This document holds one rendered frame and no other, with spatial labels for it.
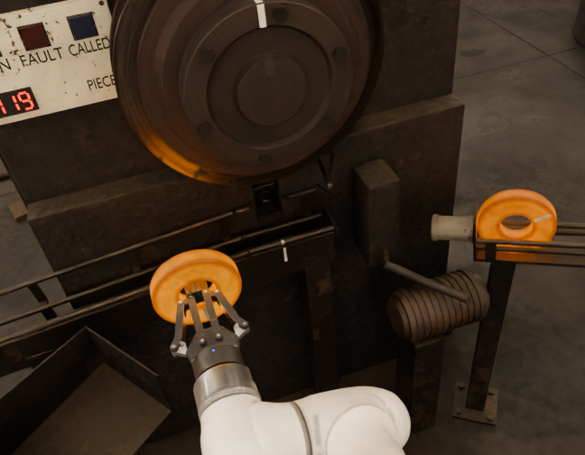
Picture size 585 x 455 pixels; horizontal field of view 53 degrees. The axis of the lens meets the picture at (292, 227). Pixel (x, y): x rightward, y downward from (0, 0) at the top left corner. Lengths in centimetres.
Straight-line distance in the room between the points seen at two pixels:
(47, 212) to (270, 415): 65
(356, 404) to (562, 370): 124
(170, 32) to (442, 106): 68
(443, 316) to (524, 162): 148
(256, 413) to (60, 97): 66
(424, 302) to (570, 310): 87
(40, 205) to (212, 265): 43
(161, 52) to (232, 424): 55
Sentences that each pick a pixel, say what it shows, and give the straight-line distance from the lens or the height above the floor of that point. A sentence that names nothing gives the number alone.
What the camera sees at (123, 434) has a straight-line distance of 117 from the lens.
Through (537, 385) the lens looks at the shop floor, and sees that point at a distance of 193.
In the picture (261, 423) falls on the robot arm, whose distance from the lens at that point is 80.
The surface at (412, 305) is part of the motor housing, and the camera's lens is 136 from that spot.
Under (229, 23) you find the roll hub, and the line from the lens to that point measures 89.
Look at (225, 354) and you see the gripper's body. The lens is 88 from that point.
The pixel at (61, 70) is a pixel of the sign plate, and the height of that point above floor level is 113.
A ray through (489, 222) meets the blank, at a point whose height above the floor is 71.
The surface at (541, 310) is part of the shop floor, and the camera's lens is 212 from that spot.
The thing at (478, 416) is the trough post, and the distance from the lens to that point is 183.
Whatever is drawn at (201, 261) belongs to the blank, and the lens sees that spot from 97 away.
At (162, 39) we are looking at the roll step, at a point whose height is 121.
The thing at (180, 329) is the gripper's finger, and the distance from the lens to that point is 95.
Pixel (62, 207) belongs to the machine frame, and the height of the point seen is 87.
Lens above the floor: 156
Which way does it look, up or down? 41 degrees down
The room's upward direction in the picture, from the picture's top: 7 degrees counter-clockwise
